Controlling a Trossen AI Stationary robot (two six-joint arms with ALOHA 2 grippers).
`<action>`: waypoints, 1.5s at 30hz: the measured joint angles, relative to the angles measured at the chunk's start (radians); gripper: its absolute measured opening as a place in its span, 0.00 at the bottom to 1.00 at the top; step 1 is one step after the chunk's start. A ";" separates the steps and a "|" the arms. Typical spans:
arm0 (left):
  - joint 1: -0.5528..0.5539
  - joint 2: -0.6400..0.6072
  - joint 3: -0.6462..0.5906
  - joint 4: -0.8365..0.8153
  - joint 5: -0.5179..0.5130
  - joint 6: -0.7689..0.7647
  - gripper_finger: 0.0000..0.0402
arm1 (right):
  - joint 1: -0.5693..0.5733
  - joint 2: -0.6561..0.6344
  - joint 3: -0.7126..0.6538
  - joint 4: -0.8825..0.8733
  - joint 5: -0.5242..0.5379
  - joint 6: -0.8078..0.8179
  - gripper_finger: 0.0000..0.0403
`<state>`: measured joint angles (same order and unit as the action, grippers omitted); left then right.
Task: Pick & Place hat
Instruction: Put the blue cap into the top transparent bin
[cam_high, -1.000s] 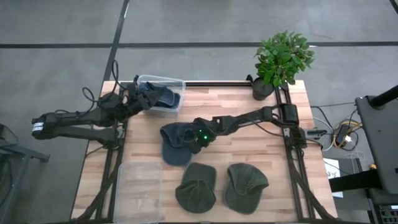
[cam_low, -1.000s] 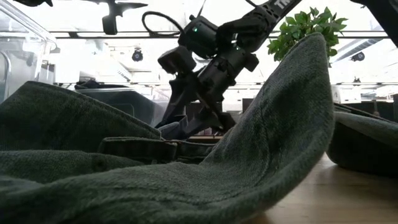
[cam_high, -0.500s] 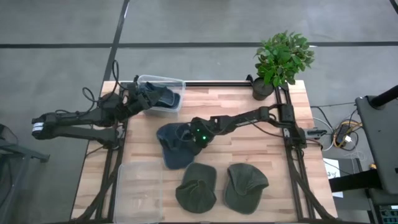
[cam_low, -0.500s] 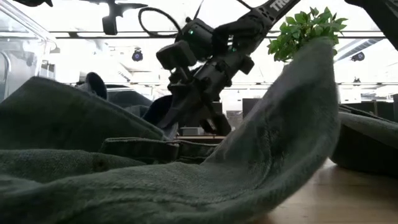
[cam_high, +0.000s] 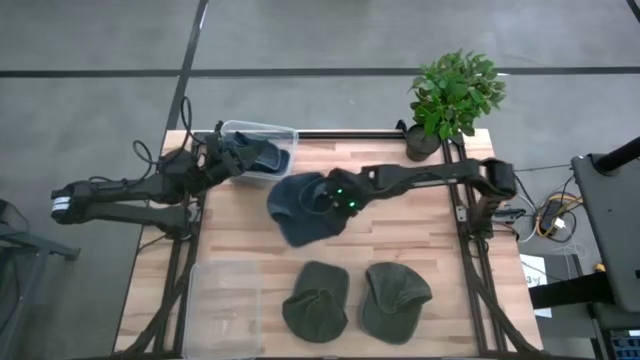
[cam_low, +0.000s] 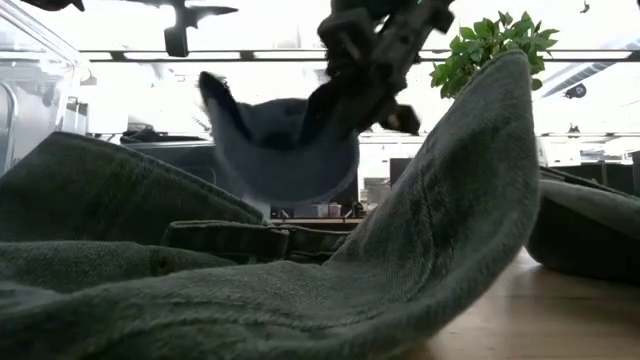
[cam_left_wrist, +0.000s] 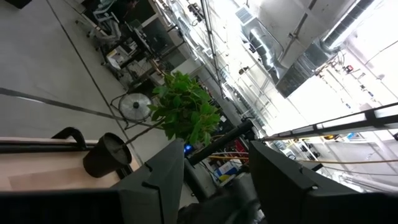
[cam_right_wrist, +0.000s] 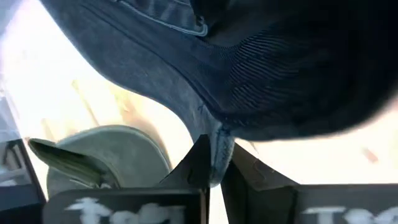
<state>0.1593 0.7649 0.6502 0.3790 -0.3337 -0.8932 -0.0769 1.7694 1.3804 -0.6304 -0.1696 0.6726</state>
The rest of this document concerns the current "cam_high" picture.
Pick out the grey equipment cart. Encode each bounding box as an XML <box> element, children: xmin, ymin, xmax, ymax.
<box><xmin>571</xmin><ymin>152</ymin><xmax>640</xmax><ymax>314</ymax></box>

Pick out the black plant pot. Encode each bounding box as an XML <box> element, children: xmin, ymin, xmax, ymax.
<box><xmin>404</xmin><ymin>123</ymin><xmax>443</xmax><ymax>163</ymax></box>

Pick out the large clear plastic bin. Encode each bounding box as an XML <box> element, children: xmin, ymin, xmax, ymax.
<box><xmin>182</xmin><ymin>259</ymin><xmax>263</xmax><ymax>360</ymax></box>

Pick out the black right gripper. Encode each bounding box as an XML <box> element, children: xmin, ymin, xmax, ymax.
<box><xmin>304</xmin><ymin>167</ymin><xmax>374</xmax><ymax>224</ymax></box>

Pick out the black aluminium table frame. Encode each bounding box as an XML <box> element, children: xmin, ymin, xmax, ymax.
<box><xmin>113</xmin><ymin>128</ymin><xmax>544</xmax><ymax>360</ymax></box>

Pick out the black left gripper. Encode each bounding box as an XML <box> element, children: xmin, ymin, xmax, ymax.
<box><xmin>202</xmin><ymin>122</ymin><xmax>262</xmax><ymax>184</ymax></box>

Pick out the black cart pole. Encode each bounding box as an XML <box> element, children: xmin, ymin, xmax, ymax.
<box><xmin>594</xmin><ymin>135</ymin><xmax>640</xmax><ymax>175</ymax></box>

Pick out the blue denim cap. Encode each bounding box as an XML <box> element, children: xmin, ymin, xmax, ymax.
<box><xmin>266</xmin><ymin>171</ymin><xmax>352</xmax><ymax>249</ymax></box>
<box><xmin>233</xmin><ymin>130</ymin><xmax>292</xmax><ymax>175</ymax></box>

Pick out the black flat bar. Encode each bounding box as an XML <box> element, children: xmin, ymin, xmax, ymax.
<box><xmin>528</xmin><ymin>272</ymin><xmax>617</xmax><ymax>310</ymax></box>

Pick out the yellow cable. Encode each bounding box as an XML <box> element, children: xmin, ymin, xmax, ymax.
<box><xmin>534</xmin><ymin>193</ymin><xmax>584</xmax><ymax>239</ymax></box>

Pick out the small clear plastic bin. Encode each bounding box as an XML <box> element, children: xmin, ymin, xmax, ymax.
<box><xmin>219</xmin><ymin>119</ymin><xmax>300</xmax><ymax>182</ymax></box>

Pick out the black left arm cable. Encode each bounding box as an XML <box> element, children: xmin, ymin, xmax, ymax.
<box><xmin>132</xmin><ymin>95</ymin><xmax>221</xmax><ymax>174</ymax></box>

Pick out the dark green cap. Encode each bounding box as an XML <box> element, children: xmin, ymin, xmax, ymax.
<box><xmin>281</xmin><ymin>260</ymin><xmax>351</xmax><ymax>344</ymax></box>
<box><xmin>359</xmin><ymin>261</ymin><xmax>434</xmax><ymax>346</ymax></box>

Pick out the green leafy plant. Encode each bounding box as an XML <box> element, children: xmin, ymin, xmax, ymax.
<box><xmin>408</xmin><ymin>48</ymin><xmax>508</xmax><ymax>142</ymax></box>

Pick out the white paper sheet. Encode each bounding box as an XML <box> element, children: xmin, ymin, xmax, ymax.
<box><xmin>519</xmin><ymin>253</ymin><xmax>554</xmax><ymax>319</ymax></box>

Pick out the grey metal stand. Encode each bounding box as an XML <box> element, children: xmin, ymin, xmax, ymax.
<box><xmin>0</xmin><ymin>198</ymin><xmax>81</xmax><ymax>360</ymax></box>

